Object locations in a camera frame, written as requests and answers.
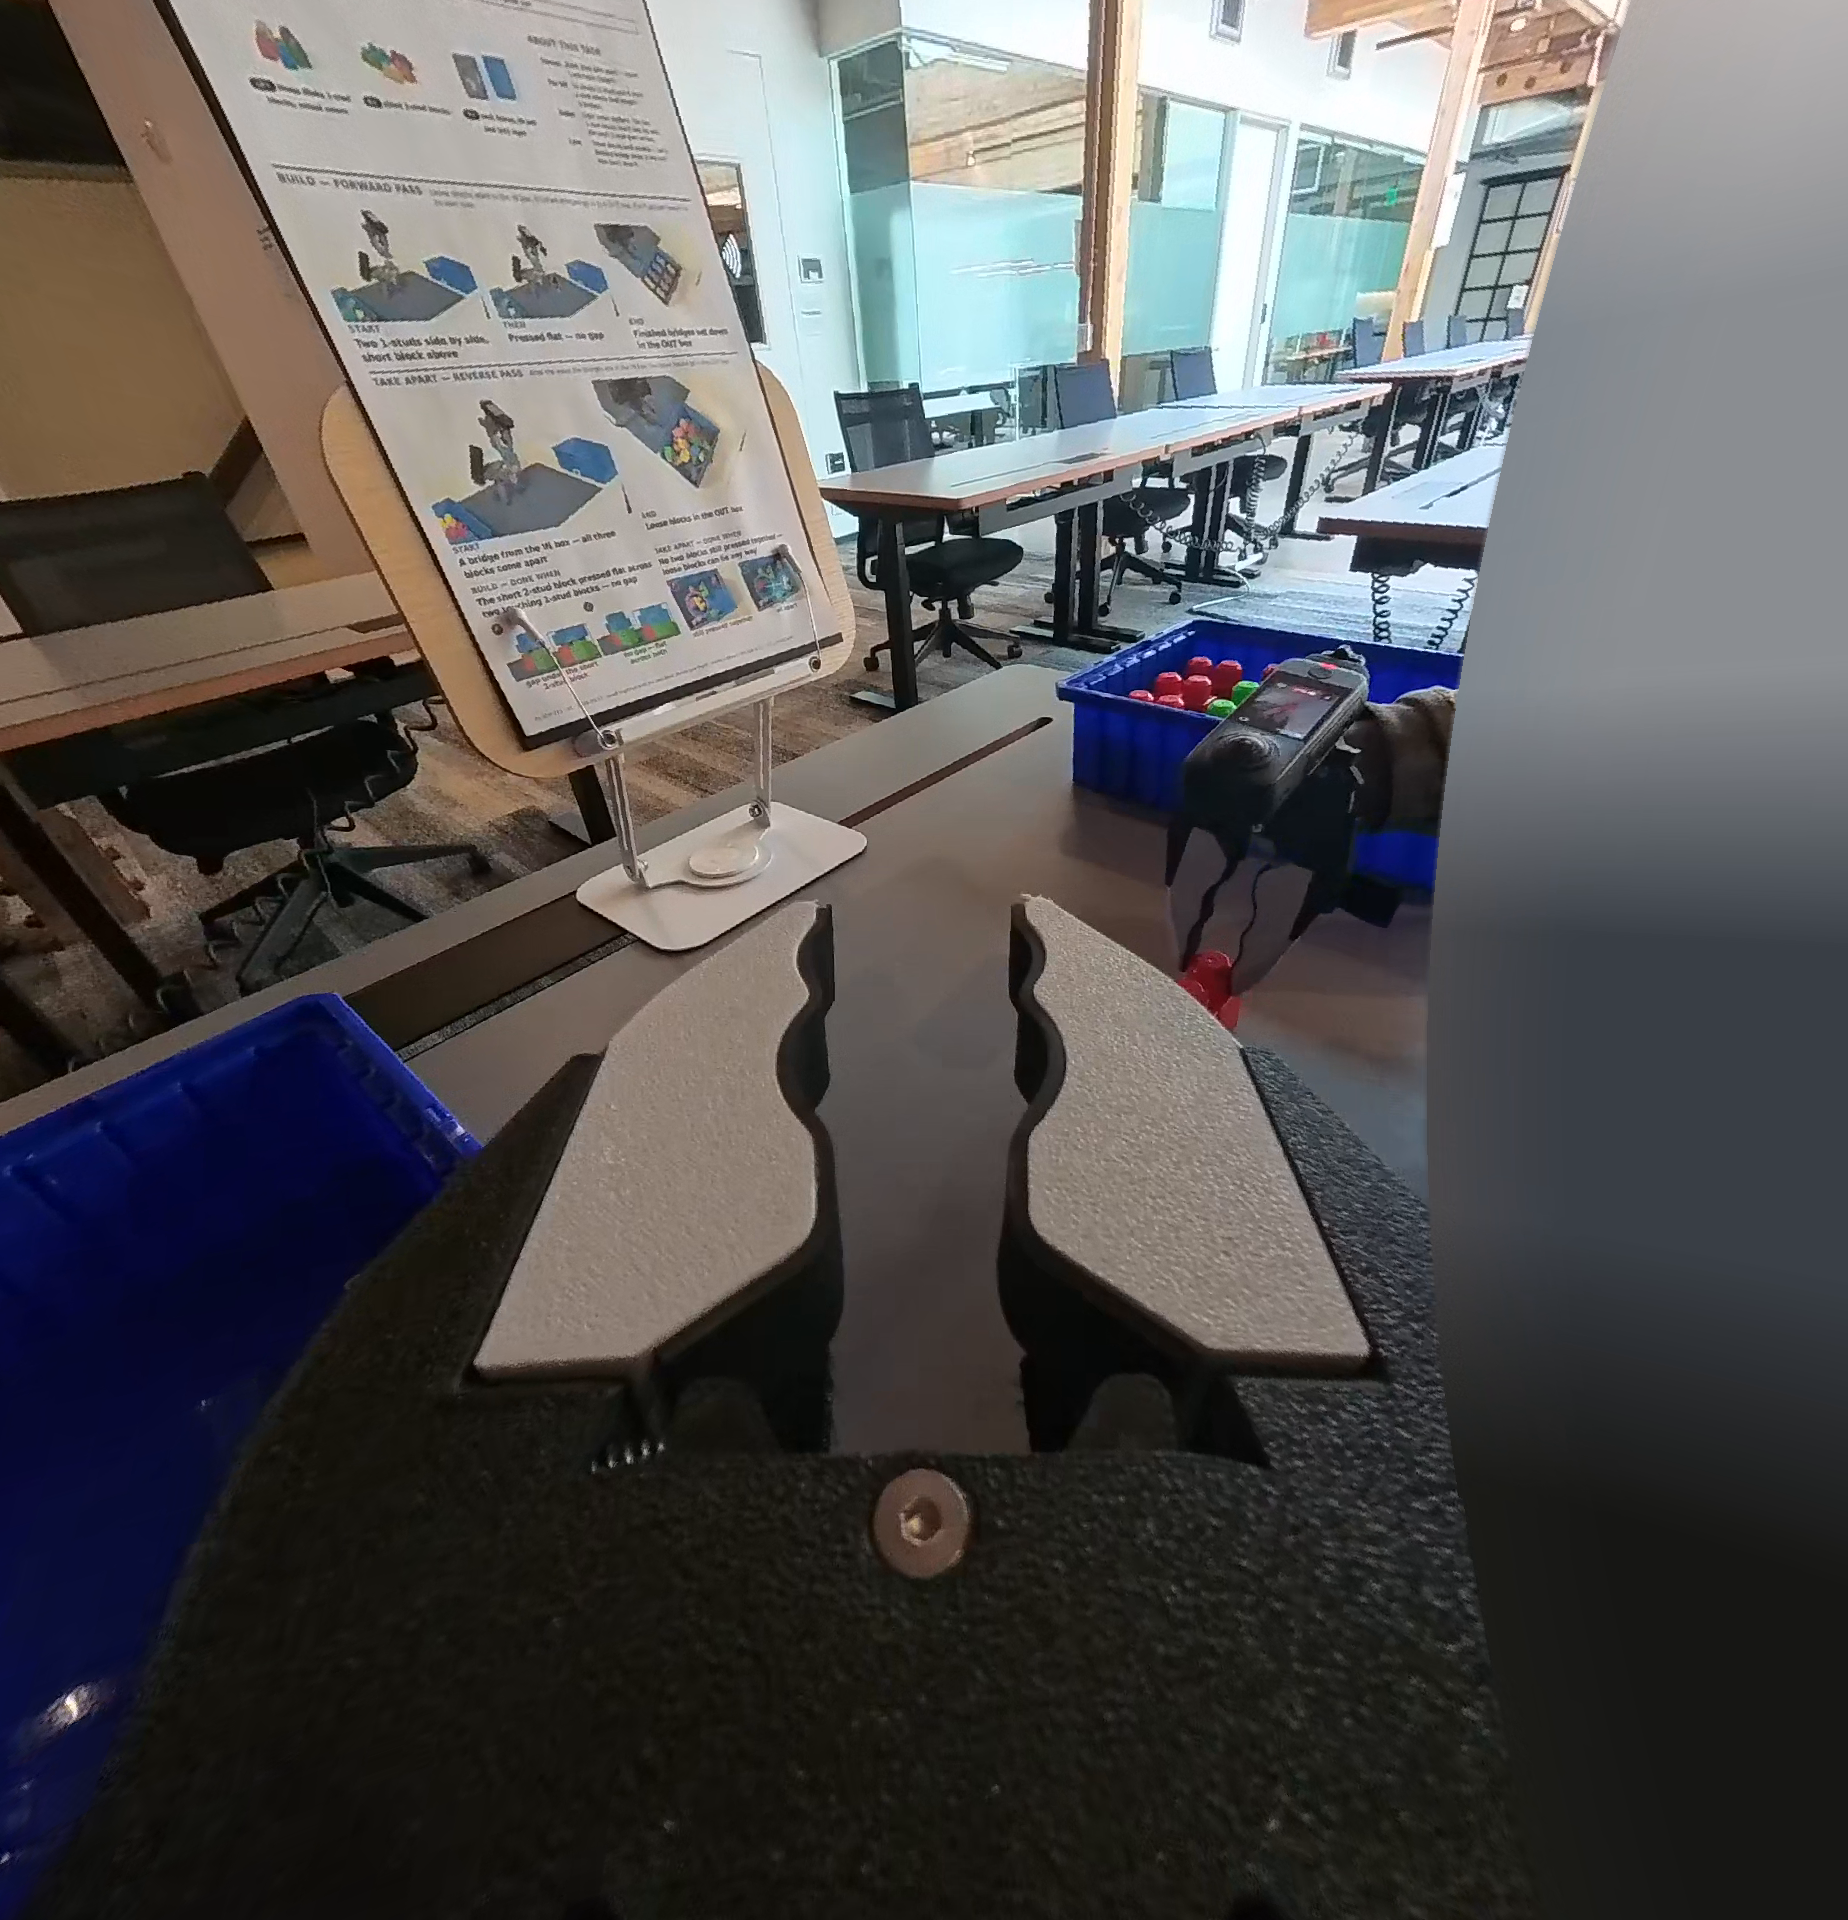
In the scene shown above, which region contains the long wood-edged office desk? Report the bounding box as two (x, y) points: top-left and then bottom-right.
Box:
(816, 382), (1394, 715)

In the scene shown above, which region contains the black office chair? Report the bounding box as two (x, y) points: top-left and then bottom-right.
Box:
(1050, 361), (1193, 604)
(831, 386), (1025, 671)
(1165, 349), (1273, 590)
(0, 473), (492, 994)

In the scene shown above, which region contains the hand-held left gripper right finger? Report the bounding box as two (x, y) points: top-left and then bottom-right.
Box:
(998, 893), (1379, 1457)

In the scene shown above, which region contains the pile of red green blocks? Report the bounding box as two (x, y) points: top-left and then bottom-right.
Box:
(1132, 649), (1368, 718)

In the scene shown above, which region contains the blue ribbed plastic bin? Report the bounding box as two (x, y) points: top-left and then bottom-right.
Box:
(0, 993), (483, 1920)
(1056, 621), (1467, 902)

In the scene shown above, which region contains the printed instruction sheet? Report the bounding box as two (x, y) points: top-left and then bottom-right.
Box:
(166, 0), (852, 753)

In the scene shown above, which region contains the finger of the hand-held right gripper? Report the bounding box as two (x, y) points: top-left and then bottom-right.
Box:
(1165, 819), (1240, 965)
(1226, 857), (1328, 998)

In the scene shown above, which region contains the person's right forearm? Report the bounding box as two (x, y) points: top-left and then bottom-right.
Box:
(1359, 685), (1458, 837)

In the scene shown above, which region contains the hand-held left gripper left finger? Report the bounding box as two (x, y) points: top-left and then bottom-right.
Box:
(471, 902), (847, 1454)

